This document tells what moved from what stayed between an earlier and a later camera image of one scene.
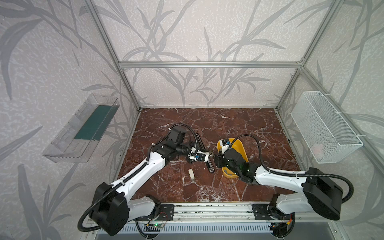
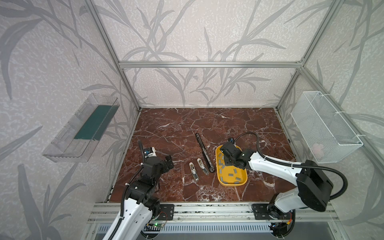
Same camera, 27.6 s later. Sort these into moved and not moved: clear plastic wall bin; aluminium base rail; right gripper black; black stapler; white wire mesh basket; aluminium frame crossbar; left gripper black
Moved: left gripper black; right gripper black
Not moved: black stapler; aluminium base rail; clear plastic wall bin; white wire mesh basket; aluminium frame crossbar
